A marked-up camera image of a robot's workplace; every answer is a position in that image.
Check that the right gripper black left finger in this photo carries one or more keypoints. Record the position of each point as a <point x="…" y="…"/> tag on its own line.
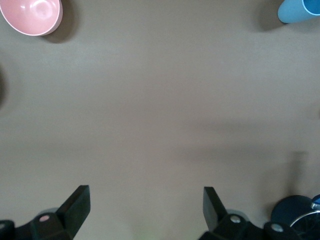
<point x="75" y="210"/>

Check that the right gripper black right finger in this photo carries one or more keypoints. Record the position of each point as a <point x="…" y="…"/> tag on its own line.
<point x="215" y="212"/>

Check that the glass pot lid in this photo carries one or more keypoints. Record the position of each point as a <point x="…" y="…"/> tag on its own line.
<point x="310" y="225"/>

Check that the brown table cover sheet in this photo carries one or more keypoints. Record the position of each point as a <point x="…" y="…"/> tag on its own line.
<point x="160" y="112"/>

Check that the pink plastic bowl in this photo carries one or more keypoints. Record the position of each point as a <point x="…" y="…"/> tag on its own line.
<point x="30" y="15"/>

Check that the blue plastic cup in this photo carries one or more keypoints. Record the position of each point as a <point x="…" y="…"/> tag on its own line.
<point x="292" y="12"/>

